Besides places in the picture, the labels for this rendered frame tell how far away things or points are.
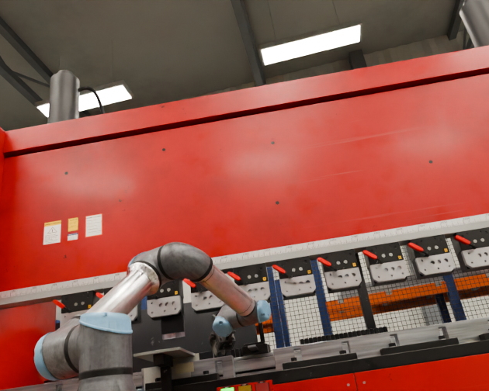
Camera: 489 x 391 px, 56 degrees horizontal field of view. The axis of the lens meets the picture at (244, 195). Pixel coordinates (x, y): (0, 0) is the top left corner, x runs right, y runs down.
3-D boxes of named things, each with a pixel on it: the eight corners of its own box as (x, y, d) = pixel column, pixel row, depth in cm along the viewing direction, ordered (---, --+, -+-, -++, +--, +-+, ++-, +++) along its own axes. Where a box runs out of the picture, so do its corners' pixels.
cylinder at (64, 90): (40, 133, 257) (45, 67, 277) (60, 153, 278) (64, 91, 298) (95, 123, 255) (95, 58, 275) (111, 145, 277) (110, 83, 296)
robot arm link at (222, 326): (231, 317, 162) (241, 299, 172) (206, 324, 167) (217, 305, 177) (242, 334, 164) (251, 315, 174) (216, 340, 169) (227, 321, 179)
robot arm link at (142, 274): (57, 342, 102) (172, 237, 150) (17, 354, 109) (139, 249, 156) (84, 385, 104) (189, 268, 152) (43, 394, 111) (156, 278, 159)
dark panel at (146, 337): (51, 407, 242) (55, 323, 261) (53, 407, 244) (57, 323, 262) (262, 376, 237) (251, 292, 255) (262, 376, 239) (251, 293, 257)
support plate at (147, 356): (133, 356, 172) (133, 354, 172) (153, 361, 196) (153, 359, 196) (179, 349, 171) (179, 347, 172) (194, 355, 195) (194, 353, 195)
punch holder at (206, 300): (192, 310, 200) (189, 274, 207) (195, 314, 208) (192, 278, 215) (225, 306, 199) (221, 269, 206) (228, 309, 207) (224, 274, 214)
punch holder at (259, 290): (237, 303, 199) (232, 267, 206) (239, 307, 207) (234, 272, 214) (271, 299, 199) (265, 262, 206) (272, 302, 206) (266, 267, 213)
